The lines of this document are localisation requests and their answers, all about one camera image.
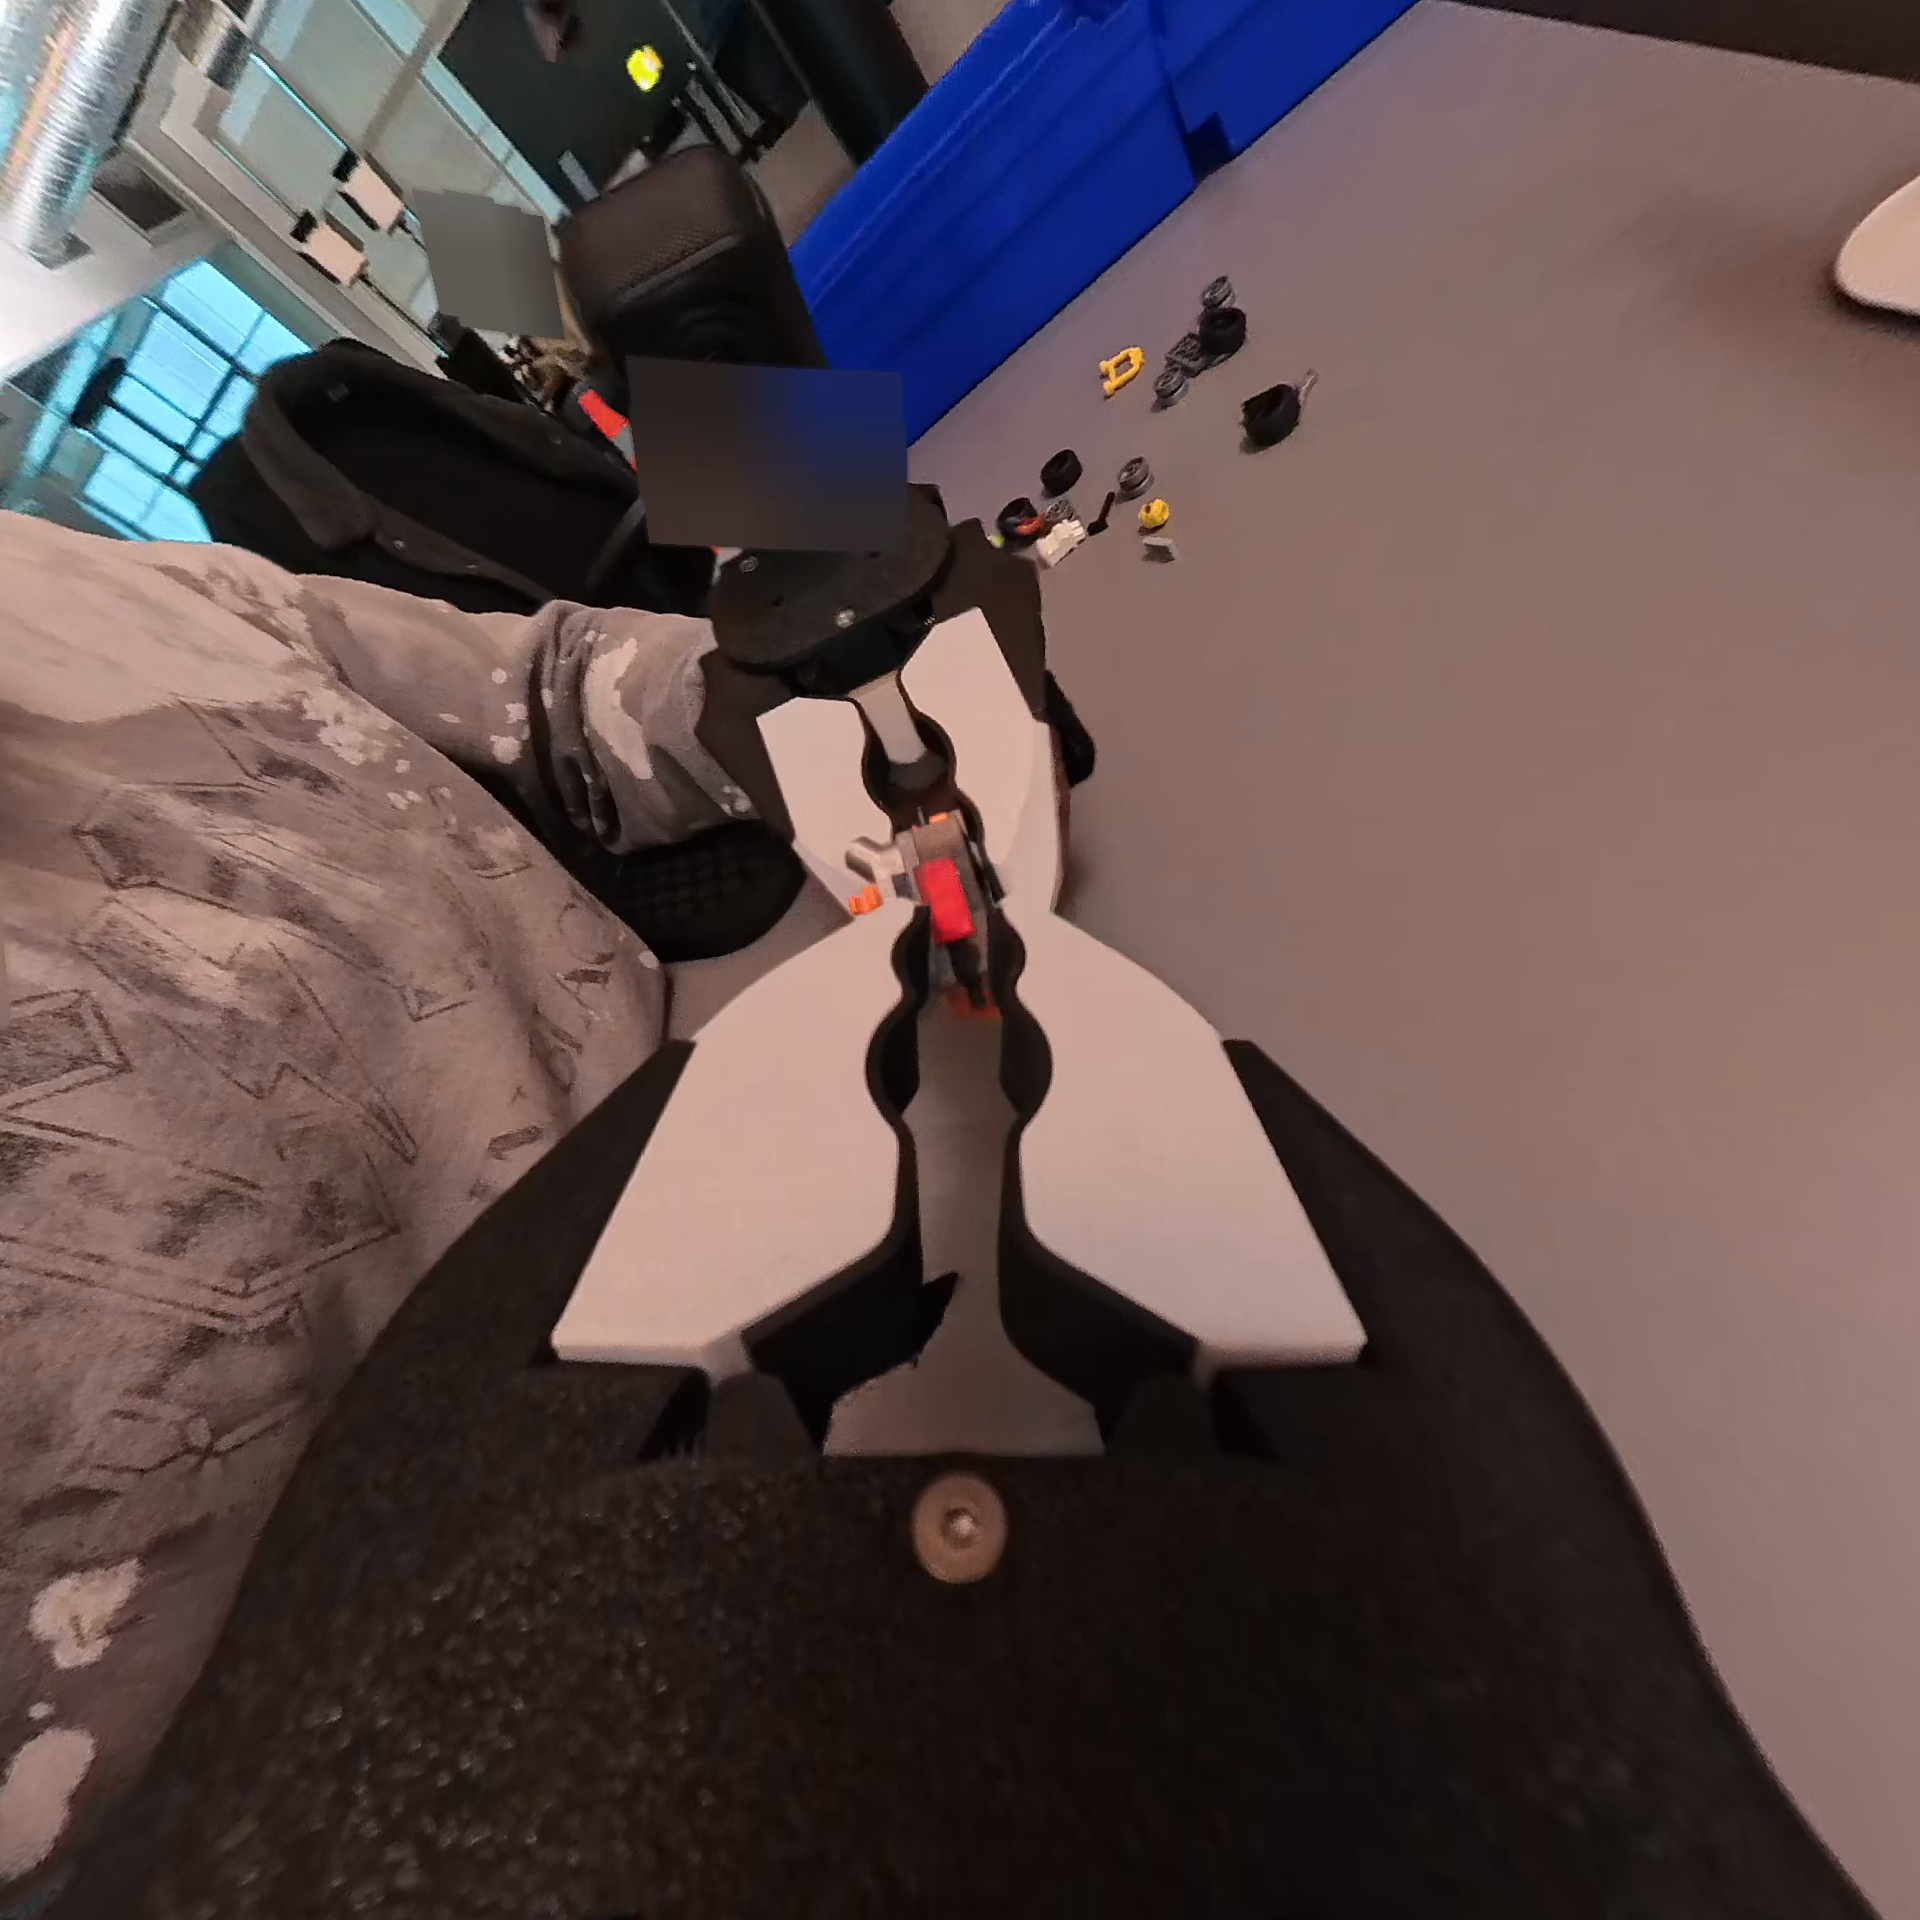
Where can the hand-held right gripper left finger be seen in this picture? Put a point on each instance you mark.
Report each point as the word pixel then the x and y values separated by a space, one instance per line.
pixel 753 1186

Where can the black textured pad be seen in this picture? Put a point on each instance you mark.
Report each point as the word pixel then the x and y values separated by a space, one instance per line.
pixel 720 894

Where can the white book stand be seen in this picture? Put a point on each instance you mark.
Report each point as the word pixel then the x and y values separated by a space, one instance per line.
pixel 1884 238

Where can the black office chair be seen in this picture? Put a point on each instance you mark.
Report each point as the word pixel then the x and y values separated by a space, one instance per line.
pixel 390 481

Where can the white small lego piece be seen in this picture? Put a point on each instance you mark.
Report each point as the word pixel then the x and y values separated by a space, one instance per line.
pixel 1056 532

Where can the orange white lego car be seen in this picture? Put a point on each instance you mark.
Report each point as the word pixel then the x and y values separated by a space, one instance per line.
pixel 946 887

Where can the person's left forearm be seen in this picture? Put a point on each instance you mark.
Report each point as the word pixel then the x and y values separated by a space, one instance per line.
pixel 630 718

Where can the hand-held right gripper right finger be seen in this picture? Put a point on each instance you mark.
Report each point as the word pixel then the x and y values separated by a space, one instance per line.
pixel 1177 1186

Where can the black monitor screen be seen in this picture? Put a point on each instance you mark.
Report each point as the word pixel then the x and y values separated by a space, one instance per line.
pixel 585 45

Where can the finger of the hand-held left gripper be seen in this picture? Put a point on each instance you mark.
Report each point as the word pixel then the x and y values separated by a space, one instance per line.
pixel 826 780
pixel 1007 718

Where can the yellow grey lego piece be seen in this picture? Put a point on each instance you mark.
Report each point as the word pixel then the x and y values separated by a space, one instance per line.
pixel 1156 518

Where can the black lego tire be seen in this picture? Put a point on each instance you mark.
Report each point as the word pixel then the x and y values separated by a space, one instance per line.
pixel 1215 329
pixel 1060 472

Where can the blue storage bin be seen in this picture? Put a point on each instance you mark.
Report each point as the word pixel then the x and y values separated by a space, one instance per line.
pixel 1052 150

